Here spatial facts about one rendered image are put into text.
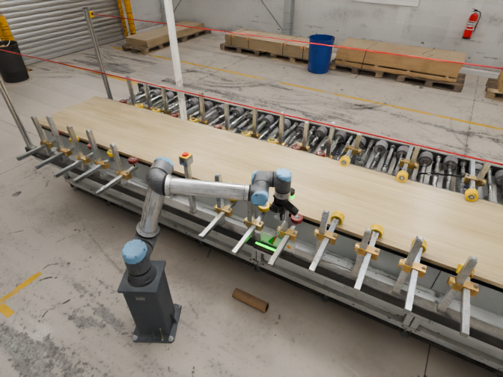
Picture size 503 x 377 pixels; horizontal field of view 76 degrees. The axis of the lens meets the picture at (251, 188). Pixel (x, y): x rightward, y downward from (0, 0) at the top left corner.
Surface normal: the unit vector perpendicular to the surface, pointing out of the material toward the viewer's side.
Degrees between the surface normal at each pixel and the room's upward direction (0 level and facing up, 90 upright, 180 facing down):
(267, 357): 0
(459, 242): 0
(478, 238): 0
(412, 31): 90
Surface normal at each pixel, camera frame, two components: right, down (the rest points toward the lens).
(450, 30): -0.52, 0.52
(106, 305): 0.00, -0.79
